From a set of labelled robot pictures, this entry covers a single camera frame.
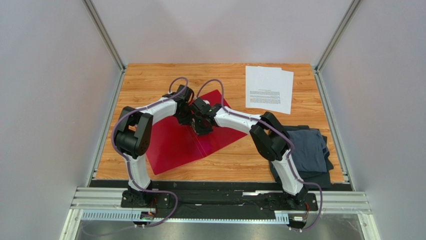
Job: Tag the aluminium frame rail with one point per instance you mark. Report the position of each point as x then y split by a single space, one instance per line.
341 215

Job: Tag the top white printed paper sheet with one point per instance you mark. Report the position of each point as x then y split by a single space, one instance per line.
252 83

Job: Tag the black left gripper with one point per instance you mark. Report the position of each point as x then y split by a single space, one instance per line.
187 120

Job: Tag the lower white paper sheet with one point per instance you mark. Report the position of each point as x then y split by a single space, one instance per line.
288 90

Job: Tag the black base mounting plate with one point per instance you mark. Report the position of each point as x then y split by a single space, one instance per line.
215 199

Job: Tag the left aluminium corner post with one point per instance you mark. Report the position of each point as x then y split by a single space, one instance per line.
97 20

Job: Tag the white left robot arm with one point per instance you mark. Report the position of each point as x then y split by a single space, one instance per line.
131 137

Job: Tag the dark blue folded cloth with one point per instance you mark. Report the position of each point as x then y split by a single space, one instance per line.
311 155

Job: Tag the aluminium corner post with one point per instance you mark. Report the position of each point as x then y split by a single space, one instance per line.
338 33
97 20

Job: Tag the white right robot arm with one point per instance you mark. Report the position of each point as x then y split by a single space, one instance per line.
267 133

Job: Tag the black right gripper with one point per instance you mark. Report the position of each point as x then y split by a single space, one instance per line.
202 123

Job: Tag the right aluminium corner post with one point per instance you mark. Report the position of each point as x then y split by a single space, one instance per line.
338 33

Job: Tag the red plastic folder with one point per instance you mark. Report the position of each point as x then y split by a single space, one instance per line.
173 145

